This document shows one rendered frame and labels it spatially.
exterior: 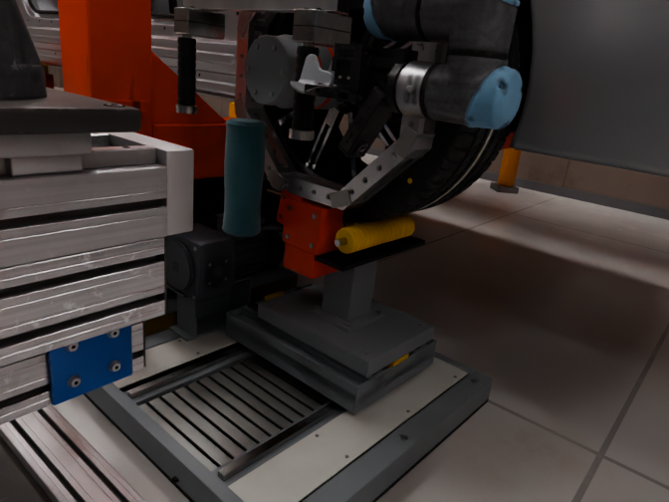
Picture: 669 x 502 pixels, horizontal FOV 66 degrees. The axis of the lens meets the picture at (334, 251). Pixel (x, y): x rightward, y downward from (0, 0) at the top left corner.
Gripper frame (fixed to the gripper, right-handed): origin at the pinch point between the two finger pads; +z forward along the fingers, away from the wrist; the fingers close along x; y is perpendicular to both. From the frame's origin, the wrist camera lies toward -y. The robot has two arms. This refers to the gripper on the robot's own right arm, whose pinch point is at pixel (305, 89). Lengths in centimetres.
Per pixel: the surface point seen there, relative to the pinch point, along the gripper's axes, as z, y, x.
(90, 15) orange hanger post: 65, 9, 5
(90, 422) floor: 45, -83, 19
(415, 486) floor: -22, -83, -24
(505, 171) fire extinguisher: 116, -64, -377
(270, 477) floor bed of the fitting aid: -3, -75, 4
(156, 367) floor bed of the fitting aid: 46, -75, 0
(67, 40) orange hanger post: 76, 4, 5
